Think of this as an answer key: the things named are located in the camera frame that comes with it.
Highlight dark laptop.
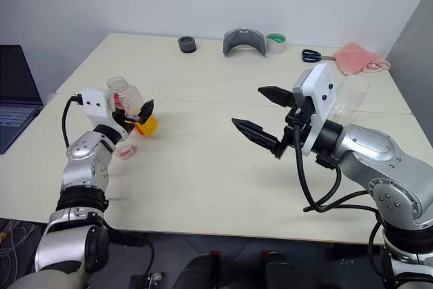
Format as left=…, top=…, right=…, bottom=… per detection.
left=0, top=44, right=45, bottom=156

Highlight bottle with orange liquid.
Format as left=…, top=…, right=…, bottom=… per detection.
left=106, top=76, right=160, bottom=138

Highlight blue handled scissors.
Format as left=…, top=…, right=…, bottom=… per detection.
left=301, top=48, right=336, bottom=64

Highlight pink towel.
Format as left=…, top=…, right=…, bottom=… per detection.
left=332, top=42, right=392, bottom=76

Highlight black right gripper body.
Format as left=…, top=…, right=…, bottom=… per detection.
left=281, top=95, right=318, bottom=148

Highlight white wire bundle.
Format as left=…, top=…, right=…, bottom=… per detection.
left=0, top=217, right=47, bottom=271

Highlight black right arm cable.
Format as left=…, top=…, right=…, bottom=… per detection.
left=293, top=125, right=384, bottom=215

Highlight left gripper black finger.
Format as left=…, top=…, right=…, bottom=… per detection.
left=136, top=99, right=156, bottom=125

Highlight grey curved visor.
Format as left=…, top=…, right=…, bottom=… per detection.
left=222, top=28, right=269, bottom=57

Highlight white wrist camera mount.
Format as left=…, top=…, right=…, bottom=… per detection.
left=80, top=89, right=116, bottom=125
left=292, top=62, right=340, bottom=158

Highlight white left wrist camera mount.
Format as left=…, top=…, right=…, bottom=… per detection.
left=80, top=89, right=116, bottom=125

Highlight tape roll with green core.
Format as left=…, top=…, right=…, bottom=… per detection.
left=265, top=32, right=288, bottom=55

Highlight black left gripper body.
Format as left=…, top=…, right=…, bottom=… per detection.
left=113, top=109, right=140, bottom=136

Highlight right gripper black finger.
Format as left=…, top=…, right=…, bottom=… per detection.
left=257, top=85, right=296, bottom=109
left=231, top=118, right=287, bottom=160

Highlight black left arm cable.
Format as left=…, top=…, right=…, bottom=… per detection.
left=62, top=93, right=85, bottom=150

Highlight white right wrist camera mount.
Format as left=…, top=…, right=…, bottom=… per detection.
left=292, top=62, right=340, bottom=158

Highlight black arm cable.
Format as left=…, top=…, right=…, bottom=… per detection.
left=62, top=93, right=85, bottom=150
left=293, top=125, right=384, bottom=215

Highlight clear plastic cup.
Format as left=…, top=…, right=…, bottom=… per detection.
left=332, top=74, right=371, bottom=116

